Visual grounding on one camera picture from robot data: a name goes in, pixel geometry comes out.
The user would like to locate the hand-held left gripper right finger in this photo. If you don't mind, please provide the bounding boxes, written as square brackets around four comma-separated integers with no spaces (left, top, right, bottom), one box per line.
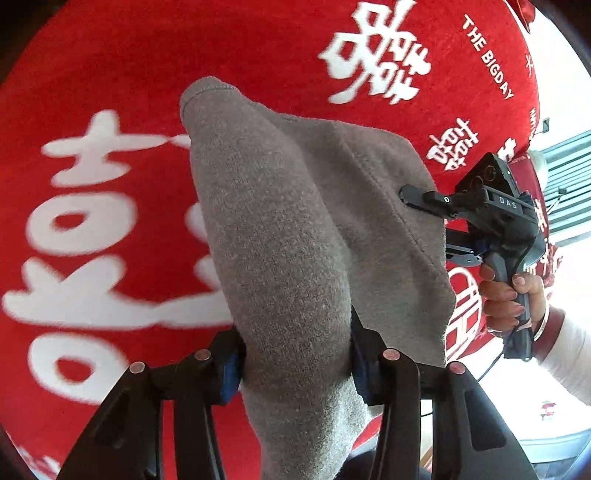
[349,305,540,480]

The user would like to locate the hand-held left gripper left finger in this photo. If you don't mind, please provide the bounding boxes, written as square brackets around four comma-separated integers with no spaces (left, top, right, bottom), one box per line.
[60,323,247,480]

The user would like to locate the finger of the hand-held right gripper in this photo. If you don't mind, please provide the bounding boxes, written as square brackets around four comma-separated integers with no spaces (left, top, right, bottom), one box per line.
[399,184,463,220]
[445,232,486,267]

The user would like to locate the grey sweater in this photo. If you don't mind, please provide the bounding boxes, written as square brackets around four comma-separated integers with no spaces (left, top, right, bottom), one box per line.
[179,77,456,480]

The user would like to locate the person's right forearm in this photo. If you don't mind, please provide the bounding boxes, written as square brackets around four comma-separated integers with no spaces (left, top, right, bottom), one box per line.
[531,306,591,408]

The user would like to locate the person's right hand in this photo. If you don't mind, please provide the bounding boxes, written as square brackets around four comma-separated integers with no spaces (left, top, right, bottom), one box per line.
[479,264,548,336]

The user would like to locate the window blinds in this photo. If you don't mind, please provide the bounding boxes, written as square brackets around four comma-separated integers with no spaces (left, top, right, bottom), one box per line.
[541,130,591,250]

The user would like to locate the red printed blanket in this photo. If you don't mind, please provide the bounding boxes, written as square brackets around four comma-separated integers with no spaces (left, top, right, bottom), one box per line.
[0,0,565,480]

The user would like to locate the black cable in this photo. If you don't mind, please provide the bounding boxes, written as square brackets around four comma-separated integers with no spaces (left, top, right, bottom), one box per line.
[475,354,507,384]

